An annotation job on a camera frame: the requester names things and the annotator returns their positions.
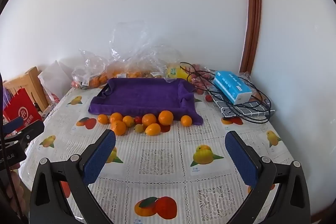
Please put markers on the blue tissue pack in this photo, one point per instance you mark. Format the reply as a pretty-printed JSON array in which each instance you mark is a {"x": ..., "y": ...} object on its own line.
[{"x": 228, "y": 85}]

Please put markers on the large orange mandarin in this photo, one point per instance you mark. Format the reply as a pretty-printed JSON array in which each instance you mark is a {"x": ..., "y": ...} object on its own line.
[
  {"x": 149, "y": 119},
  {"x": 166, "y": 117},
  {"x": 118, "y": 128}
]

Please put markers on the wooden chair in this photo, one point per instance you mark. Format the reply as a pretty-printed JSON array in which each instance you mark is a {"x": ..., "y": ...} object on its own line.
[{"x": 32, "y": 79}]

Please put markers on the yellow bagged fruit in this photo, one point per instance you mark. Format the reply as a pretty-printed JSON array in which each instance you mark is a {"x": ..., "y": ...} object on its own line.
[{"x": 174, "y": 71}]

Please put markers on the red paper bag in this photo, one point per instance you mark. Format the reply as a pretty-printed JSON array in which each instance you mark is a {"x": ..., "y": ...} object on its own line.
[{"x": 23, "y": 106}]

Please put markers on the person's left hand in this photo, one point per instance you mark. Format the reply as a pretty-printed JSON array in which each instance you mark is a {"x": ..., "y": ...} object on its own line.
[{"x": 18, "y": 187}]

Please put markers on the small round orange kumquat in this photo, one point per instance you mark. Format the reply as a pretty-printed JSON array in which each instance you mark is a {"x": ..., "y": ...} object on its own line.
[{"x": 129, "y": 121}]

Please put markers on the oval orange kumquat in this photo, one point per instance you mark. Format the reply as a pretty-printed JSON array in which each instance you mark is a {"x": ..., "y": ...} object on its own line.
[{"x": 153, "y": 129}]

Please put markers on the fruit-print lace tablecloth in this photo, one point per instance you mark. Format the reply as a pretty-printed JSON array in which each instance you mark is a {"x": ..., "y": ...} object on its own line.
[{"x": 162, "y": 155}]

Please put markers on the grey checked cloth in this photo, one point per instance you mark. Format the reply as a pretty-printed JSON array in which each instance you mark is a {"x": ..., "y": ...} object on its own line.
[{"x": 262, "y": 108}]

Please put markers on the medium orange mandarin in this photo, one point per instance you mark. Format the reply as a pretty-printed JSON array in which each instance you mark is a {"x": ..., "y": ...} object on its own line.
[
  {"x": 103, "y": 119},
  {"x": 116, "y": 117},
  {"x": 186, "y": 120}
]

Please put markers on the single red jujube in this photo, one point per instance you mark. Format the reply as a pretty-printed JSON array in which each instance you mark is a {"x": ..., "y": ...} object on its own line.
[
  {"x": 208, "y": 98},
  {"x": 200, "y": 91}
]

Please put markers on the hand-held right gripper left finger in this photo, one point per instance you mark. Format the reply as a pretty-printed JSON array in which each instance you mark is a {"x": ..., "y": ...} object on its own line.
[{"x": 99, "y": 158}]

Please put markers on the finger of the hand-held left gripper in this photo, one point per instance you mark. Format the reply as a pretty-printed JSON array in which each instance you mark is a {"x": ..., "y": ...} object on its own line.
[
  {"x": 29, "y": 134},
  {"x": 13, "y": 124}
]

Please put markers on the brown wooden door frame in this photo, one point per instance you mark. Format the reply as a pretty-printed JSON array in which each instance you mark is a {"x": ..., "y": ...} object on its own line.
[{"x": 253, "y": 3}]

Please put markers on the purple towel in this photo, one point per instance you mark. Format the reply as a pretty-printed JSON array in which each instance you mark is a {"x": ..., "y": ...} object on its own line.
[{"x": 144, "y": 95}]

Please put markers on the white plastic bag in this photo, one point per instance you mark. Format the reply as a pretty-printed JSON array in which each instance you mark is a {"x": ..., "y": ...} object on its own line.
[{"x": 55, "y": 77}]

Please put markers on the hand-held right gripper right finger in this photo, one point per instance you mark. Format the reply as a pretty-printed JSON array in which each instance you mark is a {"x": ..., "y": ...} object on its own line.
[{"x": 241, "y": 161}]

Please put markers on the bagged orange pile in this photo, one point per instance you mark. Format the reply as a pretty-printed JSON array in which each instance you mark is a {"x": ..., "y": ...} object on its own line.
[
  {"x": 131, "y": 73},
  {"x": 92, "y": 81}
]

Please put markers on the small yellow-green fruit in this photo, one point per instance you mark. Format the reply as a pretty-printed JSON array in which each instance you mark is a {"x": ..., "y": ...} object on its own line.
[{"x": 139, "y": 128}]

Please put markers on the large clear plastic bag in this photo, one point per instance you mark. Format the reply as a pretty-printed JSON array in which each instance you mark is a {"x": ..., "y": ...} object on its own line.
[{"x": 136, "y": 48}]

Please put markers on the small red fruit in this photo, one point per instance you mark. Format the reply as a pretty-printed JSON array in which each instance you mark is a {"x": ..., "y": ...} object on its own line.
[{"x": 138, "y": 119}]

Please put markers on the pile of red jujubes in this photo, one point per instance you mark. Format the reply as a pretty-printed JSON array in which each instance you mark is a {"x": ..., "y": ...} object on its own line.
[{"x": 202, "y": 77}]

